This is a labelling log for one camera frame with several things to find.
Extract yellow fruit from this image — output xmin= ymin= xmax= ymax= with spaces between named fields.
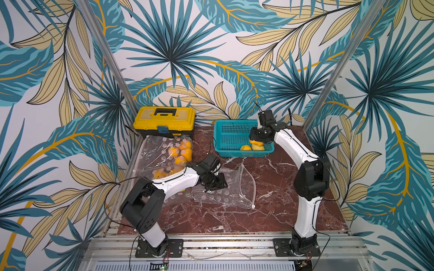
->
xmin=240 ymin=145 xmax=252 ymax=151

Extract clear zip-top bag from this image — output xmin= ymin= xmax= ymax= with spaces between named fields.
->
xmin=191 ymin=164 xmax=257 ymax=209

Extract dotted zip-top bag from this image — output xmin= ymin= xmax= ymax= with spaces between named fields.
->
xmin=133 ymin=135 xmax=193 ymax=173
xmin=134 ymin=166 xmax=192 ymax=207

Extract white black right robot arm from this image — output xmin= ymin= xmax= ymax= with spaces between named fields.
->
xmin=249 ymin=110 xmax=331 ymax=257

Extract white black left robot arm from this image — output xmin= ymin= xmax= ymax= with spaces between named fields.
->
xmin=120 ymin=154 xmax=227 ymax=256

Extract orange fruits in left bag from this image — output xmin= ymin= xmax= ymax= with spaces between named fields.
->
xmin=168 ymin=139 xmax=193 ymax=165

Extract yellow fruits in middle bag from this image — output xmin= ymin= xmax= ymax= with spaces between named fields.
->
xmin=153 ymin=167 xmax=184 ymax=180

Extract teal plastic basket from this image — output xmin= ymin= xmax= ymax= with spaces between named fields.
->
xmin=214 ymin=120 xmax=275 ymax=158

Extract yellow black toolbox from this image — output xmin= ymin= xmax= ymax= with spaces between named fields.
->
xmin=133 ymin=106 xmax=196 ymax=138

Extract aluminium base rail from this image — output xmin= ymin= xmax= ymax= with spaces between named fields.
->
xmin=79 ymin=231 xmax=376 ymax=271

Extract right aluminium frame post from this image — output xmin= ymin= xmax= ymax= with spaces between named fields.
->
xmin=303 ymin=0 xmax=386 ymax=131

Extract aluminium frame post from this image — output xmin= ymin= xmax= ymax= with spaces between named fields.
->
xmin=76 ymin=0 xmax=138 ymax=115
xmin=303 ymin=0 xmax=386 ymax=131

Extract left aluminium frame post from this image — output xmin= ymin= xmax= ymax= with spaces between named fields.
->
xmin=76 ymin=0 xmax=138 ymax=115

